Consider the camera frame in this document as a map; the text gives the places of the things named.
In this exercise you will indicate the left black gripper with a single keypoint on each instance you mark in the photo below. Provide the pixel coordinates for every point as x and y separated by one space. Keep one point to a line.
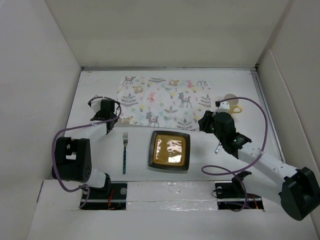
96 115

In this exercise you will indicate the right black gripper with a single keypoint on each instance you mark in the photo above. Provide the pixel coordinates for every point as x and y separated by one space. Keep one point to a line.
204 122

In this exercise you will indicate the animal print cloth placemat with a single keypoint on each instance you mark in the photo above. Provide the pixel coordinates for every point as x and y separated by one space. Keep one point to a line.
165 103

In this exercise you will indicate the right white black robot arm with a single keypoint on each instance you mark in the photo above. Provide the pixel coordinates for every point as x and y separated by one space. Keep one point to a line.
296 190

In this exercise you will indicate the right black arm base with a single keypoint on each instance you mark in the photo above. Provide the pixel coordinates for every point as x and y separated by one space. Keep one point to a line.
230 195

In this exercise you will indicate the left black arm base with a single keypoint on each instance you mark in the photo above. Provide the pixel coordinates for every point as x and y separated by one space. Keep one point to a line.
114 200

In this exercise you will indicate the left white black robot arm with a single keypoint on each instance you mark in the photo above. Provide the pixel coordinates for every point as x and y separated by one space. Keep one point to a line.
71 153

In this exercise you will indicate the yellow ceramic mug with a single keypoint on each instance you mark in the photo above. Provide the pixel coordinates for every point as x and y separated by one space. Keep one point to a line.
234 107

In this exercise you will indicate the square black yellow plate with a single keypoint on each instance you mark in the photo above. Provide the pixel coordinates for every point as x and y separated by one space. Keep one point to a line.
169 150

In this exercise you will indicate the knife with blue handle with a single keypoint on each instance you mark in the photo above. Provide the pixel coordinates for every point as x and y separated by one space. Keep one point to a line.
218 148

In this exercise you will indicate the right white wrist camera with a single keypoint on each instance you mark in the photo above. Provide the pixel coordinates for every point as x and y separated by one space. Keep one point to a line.
222 106

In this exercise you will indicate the fork with teal handle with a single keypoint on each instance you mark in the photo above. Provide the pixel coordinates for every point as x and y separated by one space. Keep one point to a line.
125 143

